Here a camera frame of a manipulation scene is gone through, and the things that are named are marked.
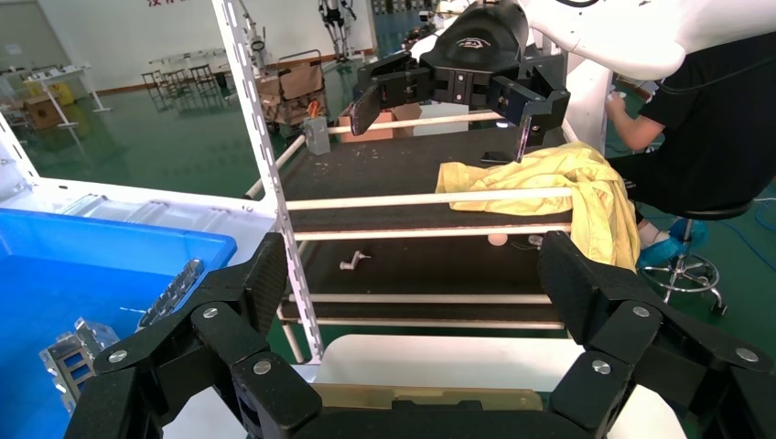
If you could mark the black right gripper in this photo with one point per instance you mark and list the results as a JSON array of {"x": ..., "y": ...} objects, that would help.
[{"x": 479, "y": 54}]

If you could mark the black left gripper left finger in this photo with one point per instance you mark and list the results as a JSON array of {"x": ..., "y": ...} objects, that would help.
[{"x": 224, "y": 327}]

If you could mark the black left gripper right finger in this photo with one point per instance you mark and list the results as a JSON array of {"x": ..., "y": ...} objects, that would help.
[{"x": 624, "y": 327}]

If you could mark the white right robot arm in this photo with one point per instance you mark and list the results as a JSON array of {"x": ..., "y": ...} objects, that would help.
[{"x": 636, "y": 30}]

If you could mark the long dark metal part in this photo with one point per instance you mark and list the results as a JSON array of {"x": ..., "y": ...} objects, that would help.
[{"x": 176, "y": 291}]

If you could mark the black smartphone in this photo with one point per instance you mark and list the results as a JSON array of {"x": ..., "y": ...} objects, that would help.
[{"x": 497, "y": 157}]

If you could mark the open cardboard box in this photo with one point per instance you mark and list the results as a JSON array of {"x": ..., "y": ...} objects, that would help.
[{"x": 388, "y": 121}]

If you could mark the blue shoe covers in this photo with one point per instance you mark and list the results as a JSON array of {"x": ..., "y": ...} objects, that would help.
[{"x": 661, "y": 251}]

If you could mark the black chrome swivel stool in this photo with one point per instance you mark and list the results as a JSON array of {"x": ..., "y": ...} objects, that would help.
[{"x": 691, "y": 273}]

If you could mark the black cart shelf mat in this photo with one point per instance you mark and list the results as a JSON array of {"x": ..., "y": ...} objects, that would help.
[
  {"x": 376, "y": 169},
  {"x": 424, "y": 269}
]

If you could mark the yellow garment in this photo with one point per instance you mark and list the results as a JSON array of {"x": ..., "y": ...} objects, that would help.
[{"x": 545, "y": 182}]

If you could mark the white robot column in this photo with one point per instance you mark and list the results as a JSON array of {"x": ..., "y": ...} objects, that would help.
[{"x": 588, "y": 97}]

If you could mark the humanoid robot on stand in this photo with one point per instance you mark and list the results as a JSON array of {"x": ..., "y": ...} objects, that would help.
[{"x": 336, "y": 24}]

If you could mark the small white metal fitting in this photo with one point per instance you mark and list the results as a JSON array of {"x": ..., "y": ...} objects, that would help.
[{"x": 353, "y": 260}]

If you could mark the small peach ball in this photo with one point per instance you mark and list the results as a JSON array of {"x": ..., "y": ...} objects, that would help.
[{"x": 497, "y": 239}]

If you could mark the small grey box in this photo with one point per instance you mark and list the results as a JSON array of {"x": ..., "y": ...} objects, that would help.
[{"x": 316, "y": 136}]

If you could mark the trolley with brown bags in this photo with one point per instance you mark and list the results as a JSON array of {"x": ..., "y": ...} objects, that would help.
[{"x": 297, "y": 82}]

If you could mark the blue plastic bin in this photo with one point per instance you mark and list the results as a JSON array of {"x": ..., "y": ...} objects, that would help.
[{"x": 60, "y": 291}]

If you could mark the white slotted metal shelf rack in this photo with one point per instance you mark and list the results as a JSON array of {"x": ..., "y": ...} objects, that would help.
[{"x": 254, "y": 91}]

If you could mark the person in black shirt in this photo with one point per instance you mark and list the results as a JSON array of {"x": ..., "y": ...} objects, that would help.
[{"x": 715, "y": 133}]

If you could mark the dark wooden stool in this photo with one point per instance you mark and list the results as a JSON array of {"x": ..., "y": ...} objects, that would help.
[
  {"x": 177, "y": 74},
  {"x": 202, "y": 69},
  {"x": 151, "y": 76}
]

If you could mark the brown cardboard box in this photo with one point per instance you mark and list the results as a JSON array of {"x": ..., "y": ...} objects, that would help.
[{"x": 43, "y": 112}]

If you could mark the white workshop table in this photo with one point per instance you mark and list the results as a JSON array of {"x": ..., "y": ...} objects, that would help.
[{"x": 60, "y": 72}]

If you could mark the white tube frame cart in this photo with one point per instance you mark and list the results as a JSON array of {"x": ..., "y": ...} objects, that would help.
[{"x": 394, "y": 199}]

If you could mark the grey metal bracket part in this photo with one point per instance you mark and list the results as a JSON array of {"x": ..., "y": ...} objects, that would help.
[{"x": 76, "y": 357}]

